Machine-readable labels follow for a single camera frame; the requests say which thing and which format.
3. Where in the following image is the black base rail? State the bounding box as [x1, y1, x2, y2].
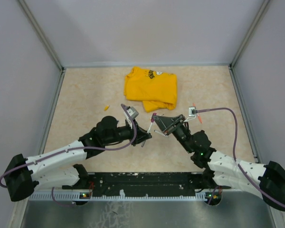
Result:
[35, 172, 232, 202]

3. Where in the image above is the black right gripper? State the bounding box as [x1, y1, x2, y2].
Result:
[153, 114, 194, 153]

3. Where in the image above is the aluminium frame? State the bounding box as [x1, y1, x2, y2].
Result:
[7, 0, 285, 228]

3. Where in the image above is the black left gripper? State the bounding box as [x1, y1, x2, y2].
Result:
[104, 119, 152, 146]

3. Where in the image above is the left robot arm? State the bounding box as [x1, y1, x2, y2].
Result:
[0, 116, 152, 202]

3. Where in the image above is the white purple-end pen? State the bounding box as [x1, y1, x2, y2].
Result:
[141, 120, 154, 147]

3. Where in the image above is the white blue-end pen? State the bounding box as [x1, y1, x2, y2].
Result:
[154, 130, 168, 137]

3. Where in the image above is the purple marker cap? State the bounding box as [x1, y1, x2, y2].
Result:
[151, 113, 157, 123]

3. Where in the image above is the orange pink highlighter pen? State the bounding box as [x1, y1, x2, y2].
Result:
[193, 103, 203, 124]

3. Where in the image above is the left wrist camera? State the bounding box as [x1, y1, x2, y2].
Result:
[122, 104, 139, 125]

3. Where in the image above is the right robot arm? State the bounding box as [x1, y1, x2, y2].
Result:
[153, 115, 285, 211]

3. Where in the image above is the yellow folded t-shirt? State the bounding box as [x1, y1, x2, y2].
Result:
[123, 66, 178, 113]

